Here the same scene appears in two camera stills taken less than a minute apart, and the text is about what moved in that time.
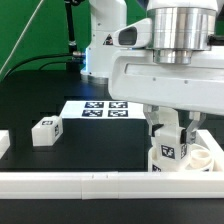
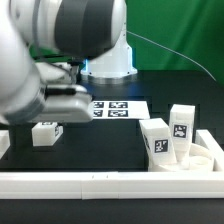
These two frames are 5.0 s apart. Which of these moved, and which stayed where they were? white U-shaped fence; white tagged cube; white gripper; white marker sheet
Moved: white gripper
Stayed: white marker sheet; white tagged cube; white U-shaped fence
